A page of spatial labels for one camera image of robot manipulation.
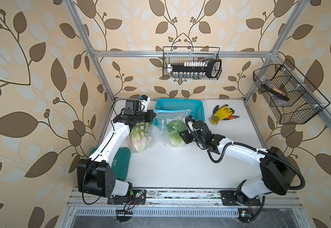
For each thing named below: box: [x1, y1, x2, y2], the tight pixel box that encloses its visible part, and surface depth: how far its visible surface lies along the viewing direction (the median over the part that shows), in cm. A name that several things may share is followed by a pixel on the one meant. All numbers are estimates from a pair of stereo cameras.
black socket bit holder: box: [166, 58, 223, 79], surface depth 86 cm
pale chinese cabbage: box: [166, 119, 188, 147], surface depth 86 cm
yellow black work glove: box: [210, 104, 235, 125], surface depth 110 cm
